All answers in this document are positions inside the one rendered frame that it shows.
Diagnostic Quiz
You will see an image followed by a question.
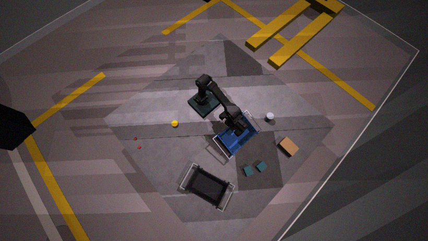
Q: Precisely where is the small teal block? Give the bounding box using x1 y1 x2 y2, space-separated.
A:
243 165 253 177
255 161 267 172

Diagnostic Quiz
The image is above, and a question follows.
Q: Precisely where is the tan rectangular box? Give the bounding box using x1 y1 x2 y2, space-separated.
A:
277 137 299 157

